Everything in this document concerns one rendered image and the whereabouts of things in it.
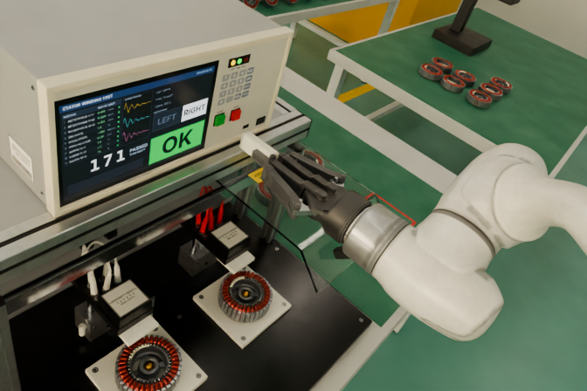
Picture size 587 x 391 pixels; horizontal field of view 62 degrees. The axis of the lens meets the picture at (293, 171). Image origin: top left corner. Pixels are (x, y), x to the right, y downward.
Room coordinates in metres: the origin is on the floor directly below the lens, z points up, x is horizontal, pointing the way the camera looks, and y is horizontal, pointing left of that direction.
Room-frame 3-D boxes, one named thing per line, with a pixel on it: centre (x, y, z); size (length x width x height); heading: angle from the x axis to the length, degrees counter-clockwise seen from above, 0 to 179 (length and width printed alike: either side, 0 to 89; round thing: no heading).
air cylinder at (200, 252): (0.72, 0.14, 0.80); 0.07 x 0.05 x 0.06; 151
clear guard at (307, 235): (0.72, -0.02, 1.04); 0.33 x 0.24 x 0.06; 61
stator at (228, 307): (0.65, 0.02, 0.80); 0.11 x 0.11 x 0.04
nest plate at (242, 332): (0.65, 0.02, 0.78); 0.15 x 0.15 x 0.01; 61
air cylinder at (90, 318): (0.51, 0.26, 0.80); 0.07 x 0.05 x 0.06; 151
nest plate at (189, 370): (0.44, 0.13, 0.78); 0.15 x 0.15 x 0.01; 61
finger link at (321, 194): (0.58, -0.01, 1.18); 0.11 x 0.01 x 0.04; 62
